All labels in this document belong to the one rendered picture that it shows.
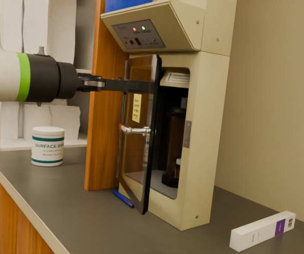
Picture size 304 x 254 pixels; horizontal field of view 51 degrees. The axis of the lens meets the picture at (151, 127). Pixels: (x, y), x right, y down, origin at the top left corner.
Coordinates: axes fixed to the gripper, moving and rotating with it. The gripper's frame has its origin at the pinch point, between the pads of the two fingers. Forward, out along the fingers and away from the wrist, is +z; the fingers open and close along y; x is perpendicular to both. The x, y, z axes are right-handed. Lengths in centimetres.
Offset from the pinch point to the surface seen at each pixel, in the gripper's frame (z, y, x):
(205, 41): 15.0, -6.9, -12.6
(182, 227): 14.2, -6.8, 35.9
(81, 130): 56, 145, 37
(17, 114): 7, 129, 24
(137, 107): 6.5, 7.6, 5.7
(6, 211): -13, 61, 53
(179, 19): 5.8, -6.9, -16.0
